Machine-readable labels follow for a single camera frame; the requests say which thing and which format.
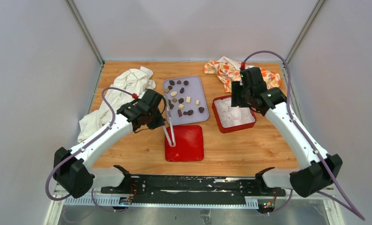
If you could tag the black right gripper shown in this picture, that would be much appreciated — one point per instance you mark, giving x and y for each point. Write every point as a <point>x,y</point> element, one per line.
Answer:
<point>236,88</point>

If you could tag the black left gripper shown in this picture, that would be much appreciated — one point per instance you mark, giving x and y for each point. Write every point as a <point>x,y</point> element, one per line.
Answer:
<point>159,123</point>

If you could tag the metal tweezers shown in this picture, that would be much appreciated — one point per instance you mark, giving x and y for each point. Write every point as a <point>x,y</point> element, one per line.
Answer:
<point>170,136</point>

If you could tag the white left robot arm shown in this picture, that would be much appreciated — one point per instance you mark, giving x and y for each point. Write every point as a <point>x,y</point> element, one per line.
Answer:
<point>72,168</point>

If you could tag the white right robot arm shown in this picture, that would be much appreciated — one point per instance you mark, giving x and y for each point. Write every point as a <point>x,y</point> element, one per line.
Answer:
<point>317,167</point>

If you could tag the dark shell chocolate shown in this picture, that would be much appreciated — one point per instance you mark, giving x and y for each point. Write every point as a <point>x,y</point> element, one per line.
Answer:
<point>170,104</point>

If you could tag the white oval chocolate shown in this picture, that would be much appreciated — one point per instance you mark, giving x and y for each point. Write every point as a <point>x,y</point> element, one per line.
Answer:
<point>174,93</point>

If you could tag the floral orange cloth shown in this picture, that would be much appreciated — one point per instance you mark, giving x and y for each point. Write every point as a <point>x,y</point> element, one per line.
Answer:
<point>228,70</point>

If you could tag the white crumpled cloth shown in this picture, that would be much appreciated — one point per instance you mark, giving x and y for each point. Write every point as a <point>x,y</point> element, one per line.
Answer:
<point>133,81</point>

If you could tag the red box with white paper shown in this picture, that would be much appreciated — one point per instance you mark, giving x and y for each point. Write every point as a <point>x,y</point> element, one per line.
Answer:
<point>230,119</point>

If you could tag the lavender plastic tray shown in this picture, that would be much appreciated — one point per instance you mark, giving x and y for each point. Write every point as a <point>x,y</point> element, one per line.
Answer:
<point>192,88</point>

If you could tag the red box lid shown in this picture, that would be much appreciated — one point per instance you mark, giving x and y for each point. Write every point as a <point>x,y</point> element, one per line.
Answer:
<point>189,145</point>

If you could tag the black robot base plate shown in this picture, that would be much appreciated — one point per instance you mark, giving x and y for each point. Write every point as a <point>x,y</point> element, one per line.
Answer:
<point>192,190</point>

